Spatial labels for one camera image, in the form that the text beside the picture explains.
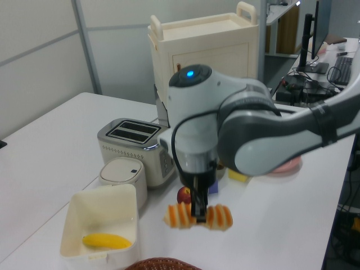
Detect black keyboard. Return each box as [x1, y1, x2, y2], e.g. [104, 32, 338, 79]
[327, 57, 354, 86]

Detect red apple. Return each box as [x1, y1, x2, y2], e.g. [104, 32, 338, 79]
[177, 186, 194, 204]

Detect black monitor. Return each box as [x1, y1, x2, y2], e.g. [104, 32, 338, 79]
[310, 0, 330, 60]

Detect yellow banana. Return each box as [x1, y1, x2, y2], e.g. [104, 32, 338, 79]
[82, 233, 132, 250]

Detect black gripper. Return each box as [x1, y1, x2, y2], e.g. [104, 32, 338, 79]
[178, 163, 219, 224]

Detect white shelf with wood panel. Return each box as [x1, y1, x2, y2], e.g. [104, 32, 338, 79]
[265, 0, 300, 59]

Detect black floor cables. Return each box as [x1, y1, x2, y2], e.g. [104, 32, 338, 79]
[331, 151, 360, 270]

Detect silver cream toaster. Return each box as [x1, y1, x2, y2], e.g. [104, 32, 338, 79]
[97, 118, 177, 189]

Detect black monitor stand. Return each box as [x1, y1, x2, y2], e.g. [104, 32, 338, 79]
[295, 13, 329, 75]

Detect small white lidded bin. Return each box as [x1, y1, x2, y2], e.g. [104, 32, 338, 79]
[98, 157, 148, 210]

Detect brown flat box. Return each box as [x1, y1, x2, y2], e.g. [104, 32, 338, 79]
[323, 34, 348, 46]

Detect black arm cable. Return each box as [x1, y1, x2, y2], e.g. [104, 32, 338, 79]
[171, 110, 226, 204]

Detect cream cabinet with handles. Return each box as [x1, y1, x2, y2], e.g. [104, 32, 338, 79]
[147, 1, 260, 113]

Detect long striped bread roll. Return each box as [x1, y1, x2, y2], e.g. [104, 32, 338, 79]
[164, 201, 233, 232]

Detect yellow block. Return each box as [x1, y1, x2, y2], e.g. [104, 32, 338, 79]
[227, 168, 249, 183]

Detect pink plate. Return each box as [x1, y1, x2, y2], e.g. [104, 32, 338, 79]
[267, 156, 303, 177]

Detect cream square plastic container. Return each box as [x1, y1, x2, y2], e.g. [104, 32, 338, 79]
[60, 184, 141, 270]

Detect brown wicker basket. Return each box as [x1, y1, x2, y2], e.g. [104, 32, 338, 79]
[125, 257, 202, 270]

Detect black electronics with cables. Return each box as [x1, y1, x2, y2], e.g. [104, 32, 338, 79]
[274, 73, 340, 107]

